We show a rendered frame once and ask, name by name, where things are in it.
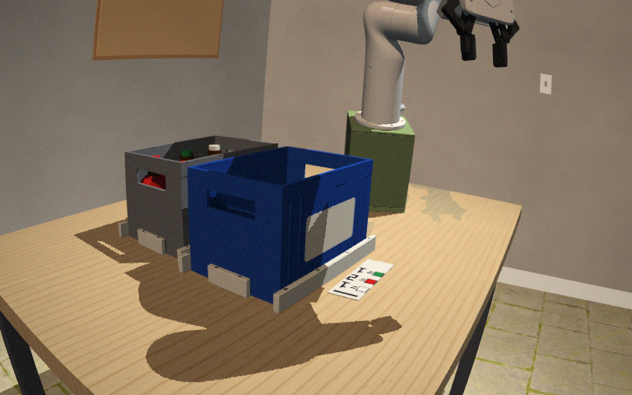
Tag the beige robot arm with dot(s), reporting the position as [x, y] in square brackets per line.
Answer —
[386, 23]

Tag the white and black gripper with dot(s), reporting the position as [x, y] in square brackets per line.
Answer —
[486, 13]

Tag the green bottle with pale green label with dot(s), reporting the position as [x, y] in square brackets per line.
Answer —
[186, 155]

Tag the white paper pick list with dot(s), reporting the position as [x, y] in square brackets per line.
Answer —
[361, 280]

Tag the blue plastic crate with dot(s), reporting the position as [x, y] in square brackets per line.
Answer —
[288, 227]

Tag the grey plastic crate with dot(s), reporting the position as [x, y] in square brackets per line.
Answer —
[165, 212]

